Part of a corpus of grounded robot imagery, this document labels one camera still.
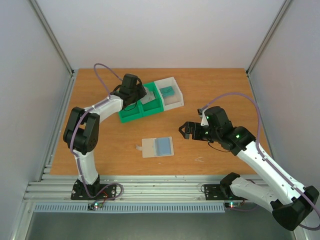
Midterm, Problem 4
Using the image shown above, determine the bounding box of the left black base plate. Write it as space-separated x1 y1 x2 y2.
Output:
70 178 117 201

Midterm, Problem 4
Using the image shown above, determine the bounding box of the left aluminium corner post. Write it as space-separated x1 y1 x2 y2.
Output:
27 0 75 77

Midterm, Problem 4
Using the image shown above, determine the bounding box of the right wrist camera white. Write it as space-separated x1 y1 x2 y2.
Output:
197 107 209 127

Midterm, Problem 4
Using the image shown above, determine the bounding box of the green bin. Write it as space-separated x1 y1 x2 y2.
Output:
118 100 143 123
140 82 164 117

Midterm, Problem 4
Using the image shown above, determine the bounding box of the beige card holder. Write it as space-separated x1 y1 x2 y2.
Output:
135 136 174 158

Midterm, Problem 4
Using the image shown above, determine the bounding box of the grey slotted cable duct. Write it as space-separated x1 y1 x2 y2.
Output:
34 202 225 214

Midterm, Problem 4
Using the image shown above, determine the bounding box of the left green bin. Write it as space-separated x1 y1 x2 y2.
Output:
118 100 143 123

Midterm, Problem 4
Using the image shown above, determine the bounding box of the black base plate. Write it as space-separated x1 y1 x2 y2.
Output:
200 184 246 201
70 178 117 201

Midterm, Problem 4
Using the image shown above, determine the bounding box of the white card magnetic stripe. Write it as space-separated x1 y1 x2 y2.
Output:
140 94 156 105
145 91 156 101

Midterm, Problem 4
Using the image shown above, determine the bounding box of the white bin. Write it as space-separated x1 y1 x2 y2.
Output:
154 77 184 111

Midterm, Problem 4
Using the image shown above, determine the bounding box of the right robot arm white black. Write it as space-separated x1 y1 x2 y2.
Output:
178 106 320 231

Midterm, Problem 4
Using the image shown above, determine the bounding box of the left controller board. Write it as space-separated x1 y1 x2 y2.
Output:
87 202 104 211

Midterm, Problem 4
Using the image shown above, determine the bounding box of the aluminium corner post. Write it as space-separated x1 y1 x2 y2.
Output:
245 0 294 76
27 0 75 77

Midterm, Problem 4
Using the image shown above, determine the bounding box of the middle green bin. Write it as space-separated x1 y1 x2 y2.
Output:
140 82 164 117

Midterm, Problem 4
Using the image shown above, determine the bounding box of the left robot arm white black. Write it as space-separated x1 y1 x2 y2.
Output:
63 73 147 200

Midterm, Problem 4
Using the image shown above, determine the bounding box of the controller board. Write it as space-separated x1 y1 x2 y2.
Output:
224 201 242 209
87 202 104 211

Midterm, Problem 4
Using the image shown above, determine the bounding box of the right aluminium corner post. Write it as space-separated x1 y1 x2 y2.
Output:
245 0 294 76

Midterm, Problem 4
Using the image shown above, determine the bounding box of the aluminium rail frame front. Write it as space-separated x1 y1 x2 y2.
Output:
22 174 298 203

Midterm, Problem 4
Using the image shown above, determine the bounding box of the right controller board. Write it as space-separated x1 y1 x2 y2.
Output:
224 201 242 209

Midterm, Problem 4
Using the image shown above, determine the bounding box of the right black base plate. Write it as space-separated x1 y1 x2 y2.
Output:
200 184 246 201

